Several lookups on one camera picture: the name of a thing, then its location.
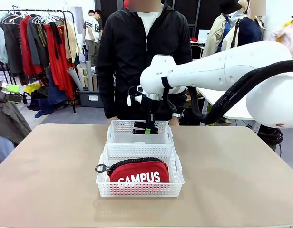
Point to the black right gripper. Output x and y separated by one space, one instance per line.
151 107

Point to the red Campus zipper pouch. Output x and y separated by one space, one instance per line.
137 169

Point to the person's left forearm black sleeve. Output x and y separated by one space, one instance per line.
187 71

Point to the person's right forearm black sleeve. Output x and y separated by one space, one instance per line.
104 95

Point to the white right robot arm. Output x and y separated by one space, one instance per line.
220 69

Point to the person's left hand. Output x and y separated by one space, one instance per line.
174 121

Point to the white perforated plastic basket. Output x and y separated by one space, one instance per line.
139 190
122 126

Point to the white smartwatch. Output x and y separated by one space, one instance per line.
176 115

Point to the dark grey storage bin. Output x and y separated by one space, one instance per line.
91 99

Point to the person in black jacket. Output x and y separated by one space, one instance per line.
127 59

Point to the tall grey paper roll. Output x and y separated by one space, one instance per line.
89 76

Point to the white table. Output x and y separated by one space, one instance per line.
232 111

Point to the beige paper roll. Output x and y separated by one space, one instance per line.
80 76

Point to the dark blue garment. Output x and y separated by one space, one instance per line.
55 92

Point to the person in white jersey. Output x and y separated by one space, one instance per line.
91 35

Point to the long red hanging dress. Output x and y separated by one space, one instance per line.
58 66

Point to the mannequin in beige trench coat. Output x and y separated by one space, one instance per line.
215 35

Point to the beige hanging garment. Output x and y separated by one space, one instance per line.
71 42

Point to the yellow garment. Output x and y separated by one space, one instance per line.
32 88

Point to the mannequin in navy top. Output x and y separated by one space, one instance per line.
250 31

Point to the grey cloth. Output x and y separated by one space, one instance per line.
8 121

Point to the grey hanging jacket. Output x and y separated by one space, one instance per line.
34 42

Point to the bright green box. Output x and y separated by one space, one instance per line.
11 88

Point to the red hanging jacket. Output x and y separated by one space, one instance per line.
25 47

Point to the dark brown hanging coat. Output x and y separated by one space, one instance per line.
12 42

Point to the black metal clothes rack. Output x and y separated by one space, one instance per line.
30 10

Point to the mannequin in pink top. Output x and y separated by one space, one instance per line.
285 31

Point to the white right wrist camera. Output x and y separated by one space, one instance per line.
129 101

